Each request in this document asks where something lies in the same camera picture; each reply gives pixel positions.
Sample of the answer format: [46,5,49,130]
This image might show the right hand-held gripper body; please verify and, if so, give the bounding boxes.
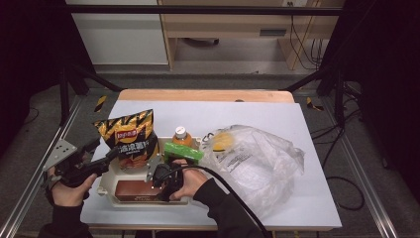
[146,153,185,202]

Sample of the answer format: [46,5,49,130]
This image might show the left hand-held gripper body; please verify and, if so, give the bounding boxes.
[43,138,110,188]

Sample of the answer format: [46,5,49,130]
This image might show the green packet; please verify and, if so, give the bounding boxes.
[162,142,205,165]

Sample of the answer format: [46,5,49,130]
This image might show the white plastic bin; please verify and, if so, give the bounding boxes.
[96,136,203,208]

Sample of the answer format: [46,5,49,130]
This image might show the orange drink bottle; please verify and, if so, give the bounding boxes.
[171,125,193,147]

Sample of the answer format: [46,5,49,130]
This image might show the yellow black chips bag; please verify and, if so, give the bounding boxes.
[93,108,160,173]

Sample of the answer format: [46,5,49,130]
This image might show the brown rectangular box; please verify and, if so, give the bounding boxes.
[114,179,166,202]

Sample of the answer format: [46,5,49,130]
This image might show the clear plastic bag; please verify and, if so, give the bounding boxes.
[199,124,305,219]

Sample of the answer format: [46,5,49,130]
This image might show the person's right hand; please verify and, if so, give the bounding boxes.
[169,159,209,201]

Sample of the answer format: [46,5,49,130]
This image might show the person's left hand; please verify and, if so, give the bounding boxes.
[48,168,98,207]

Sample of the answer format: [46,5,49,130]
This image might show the yellow round packet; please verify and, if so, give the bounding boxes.
[212,132,235,153]

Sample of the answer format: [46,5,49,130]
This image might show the yellow black floor tape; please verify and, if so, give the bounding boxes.
[305,96,325,112]
[94,95,108,113]

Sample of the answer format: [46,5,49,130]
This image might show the white table board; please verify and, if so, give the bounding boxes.
[80,100,343,229]

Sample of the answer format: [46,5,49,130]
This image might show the black metal stand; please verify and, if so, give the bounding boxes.
[58,62,125,127]
[280,63,348,128]

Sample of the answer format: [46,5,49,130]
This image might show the white cabinet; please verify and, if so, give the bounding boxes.
[65,0,169,66]

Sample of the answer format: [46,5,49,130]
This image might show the black curtain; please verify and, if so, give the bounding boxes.
[318,0,420,202]
[0,0,97,157]

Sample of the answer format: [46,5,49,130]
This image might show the wooden desk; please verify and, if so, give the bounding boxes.
[157,0,345,71]

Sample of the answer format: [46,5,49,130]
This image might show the aluminium floor rail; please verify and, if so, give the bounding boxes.
[0,95,83,238]
[321,95,399,238]

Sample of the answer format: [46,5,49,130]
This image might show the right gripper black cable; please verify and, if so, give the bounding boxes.
[160,164,366,238]

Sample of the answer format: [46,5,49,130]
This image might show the black floor cables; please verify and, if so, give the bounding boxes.
[310,108,363,163]

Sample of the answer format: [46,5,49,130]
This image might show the black metal frame bar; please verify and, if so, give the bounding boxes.
[63,4,343,17]

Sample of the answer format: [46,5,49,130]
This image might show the black hanging cables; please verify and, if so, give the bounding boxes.
[289,14,326,71]

